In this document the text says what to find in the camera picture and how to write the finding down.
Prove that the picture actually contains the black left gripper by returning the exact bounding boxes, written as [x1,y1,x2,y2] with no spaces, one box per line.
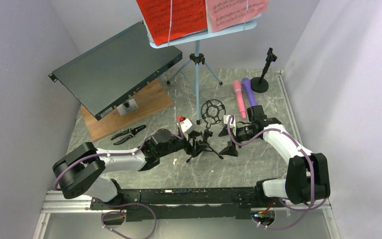
[158,130,209,158]

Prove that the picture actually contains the black tripod mic stand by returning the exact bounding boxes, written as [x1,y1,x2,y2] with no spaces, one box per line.
[186,99,226,163]

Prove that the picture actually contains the pink microphone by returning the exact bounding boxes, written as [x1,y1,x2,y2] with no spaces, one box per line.
[233,80,247,119]

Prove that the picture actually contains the purple microphone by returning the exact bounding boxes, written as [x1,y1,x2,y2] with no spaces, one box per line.
[241,78,257,107]

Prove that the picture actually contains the black round-base mic stand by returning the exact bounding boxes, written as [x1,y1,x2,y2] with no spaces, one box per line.
[250,47,278,93]

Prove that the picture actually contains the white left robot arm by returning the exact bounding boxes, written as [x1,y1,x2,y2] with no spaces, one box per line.
[52,128,212,209]

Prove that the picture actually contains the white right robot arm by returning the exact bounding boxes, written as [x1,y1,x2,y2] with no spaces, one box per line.
[219,105,331,207]

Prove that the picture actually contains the brown wooden board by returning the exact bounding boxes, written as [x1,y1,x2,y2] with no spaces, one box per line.
[80,79,174,141]

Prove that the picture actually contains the black pliers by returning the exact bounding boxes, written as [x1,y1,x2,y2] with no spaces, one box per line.
[111,124,147,145]

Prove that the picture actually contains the light blue music stand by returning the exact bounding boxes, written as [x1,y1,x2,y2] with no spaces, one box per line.
[148,19,257,124]

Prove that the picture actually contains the dark grey rack unit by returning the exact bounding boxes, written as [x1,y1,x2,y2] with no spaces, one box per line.
[48,22,183,120]

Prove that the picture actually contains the red sheet music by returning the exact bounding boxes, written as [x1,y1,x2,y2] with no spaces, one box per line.
[137,0,207,45]

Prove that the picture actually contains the pink sheet music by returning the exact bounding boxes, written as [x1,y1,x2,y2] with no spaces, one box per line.
[205,0,269,33]

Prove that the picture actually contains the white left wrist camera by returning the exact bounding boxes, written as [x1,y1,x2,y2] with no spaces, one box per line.
[177,116,195,134]

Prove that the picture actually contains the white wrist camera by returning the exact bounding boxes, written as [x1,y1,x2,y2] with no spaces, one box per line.
[177,116,195,134]
[222,115,236,130]

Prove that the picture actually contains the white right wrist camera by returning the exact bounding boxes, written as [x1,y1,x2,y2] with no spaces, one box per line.
[222,115,236,130]

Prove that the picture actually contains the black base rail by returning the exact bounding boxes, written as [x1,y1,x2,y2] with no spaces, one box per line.
[90,187,279,222]

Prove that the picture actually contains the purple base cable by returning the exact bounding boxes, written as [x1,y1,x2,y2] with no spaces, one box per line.
[100,203,158,239]

